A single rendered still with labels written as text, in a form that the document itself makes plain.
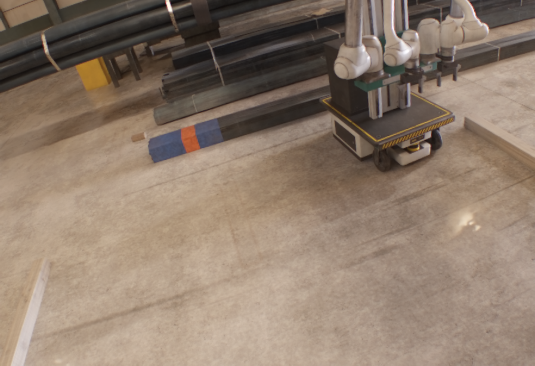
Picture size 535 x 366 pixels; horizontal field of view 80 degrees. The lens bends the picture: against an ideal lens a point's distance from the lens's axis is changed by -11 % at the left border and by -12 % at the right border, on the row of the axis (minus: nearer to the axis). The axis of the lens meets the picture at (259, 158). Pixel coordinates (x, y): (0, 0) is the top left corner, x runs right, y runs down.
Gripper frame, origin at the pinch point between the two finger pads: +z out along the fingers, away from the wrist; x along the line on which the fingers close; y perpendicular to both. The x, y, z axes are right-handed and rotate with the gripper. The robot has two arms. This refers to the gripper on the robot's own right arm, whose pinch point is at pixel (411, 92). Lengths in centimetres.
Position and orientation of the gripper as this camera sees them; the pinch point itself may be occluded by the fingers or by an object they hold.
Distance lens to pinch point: 229.6
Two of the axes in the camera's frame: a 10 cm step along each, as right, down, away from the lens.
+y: -2.9, -4.6, 8.4
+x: -9.3, 3.4, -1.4
